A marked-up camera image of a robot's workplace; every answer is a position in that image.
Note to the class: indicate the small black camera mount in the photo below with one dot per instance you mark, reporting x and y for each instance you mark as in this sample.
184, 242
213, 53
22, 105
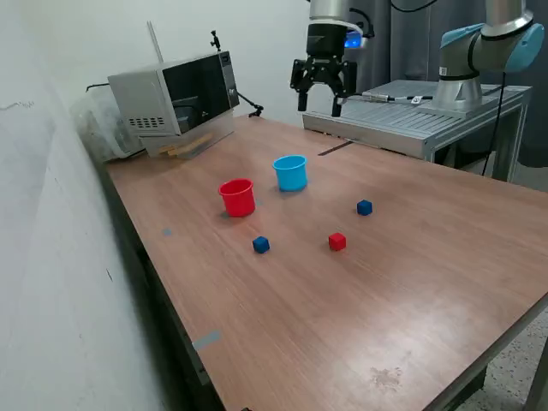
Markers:
214, 40

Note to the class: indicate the black tape strip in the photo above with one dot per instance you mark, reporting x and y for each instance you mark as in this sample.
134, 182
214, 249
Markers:
336, 148

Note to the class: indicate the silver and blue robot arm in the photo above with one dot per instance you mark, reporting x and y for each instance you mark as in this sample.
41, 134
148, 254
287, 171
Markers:
458, 85

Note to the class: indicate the red plastic cup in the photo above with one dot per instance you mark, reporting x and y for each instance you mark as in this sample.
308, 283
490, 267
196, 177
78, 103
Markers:
237, 201

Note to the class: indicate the red cube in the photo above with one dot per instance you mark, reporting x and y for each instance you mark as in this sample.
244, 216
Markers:
337, 242

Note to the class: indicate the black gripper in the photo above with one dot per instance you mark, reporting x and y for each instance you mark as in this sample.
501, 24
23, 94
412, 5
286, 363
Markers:
326, 43

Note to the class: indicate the aluminium robot base platform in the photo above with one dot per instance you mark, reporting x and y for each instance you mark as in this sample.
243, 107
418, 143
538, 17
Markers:
385, 120

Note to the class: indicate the wooden stick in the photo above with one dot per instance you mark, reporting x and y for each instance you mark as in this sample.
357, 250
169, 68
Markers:
169, 150
194, 143

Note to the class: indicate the clear plastic storage bin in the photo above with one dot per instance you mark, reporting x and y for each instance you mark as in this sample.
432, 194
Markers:
98, 128

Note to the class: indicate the silver microwave oven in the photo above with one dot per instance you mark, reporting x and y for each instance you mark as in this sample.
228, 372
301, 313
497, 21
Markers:
141, 94

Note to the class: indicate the clear acrylic stand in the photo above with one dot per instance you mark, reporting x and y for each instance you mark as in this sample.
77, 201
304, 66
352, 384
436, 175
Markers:
216, 132

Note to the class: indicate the blue cube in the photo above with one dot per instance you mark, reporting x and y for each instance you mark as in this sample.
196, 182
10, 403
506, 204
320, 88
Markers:
364, 207
260, 245

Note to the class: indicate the small white tag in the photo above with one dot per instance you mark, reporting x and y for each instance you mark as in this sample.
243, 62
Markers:
416, 99

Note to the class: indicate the thin white rod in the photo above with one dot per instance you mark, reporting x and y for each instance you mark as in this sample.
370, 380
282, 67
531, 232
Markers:
155, 43

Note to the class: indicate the blue plastic cup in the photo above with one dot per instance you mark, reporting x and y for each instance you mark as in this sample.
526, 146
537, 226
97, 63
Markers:
291, 177

